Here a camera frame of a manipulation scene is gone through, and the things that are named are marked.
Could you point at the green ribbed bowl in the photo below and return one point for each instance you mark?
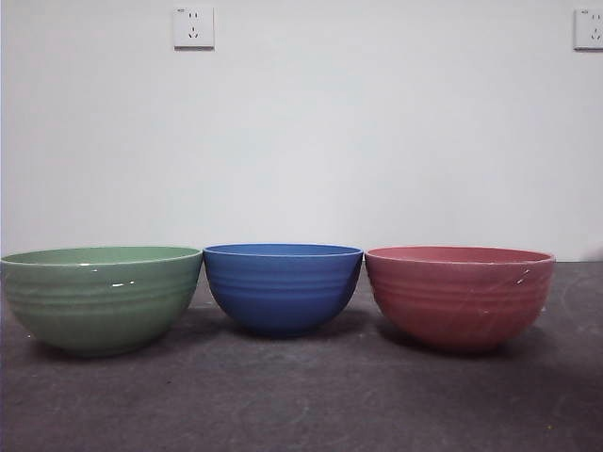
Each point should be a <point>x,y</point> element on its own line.
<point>101,306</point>

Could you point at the red ribbed bowl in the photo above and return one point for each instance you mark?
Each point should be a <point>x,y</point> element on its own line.
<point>459,306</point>

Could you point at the white wall socket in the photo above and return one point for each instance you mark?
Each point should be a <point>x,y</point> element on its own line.
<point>589,29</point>
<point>193,28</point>

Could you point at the blue ribbed bowl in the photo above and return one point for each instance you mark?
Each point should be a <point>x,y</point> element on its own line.
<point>282,292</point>

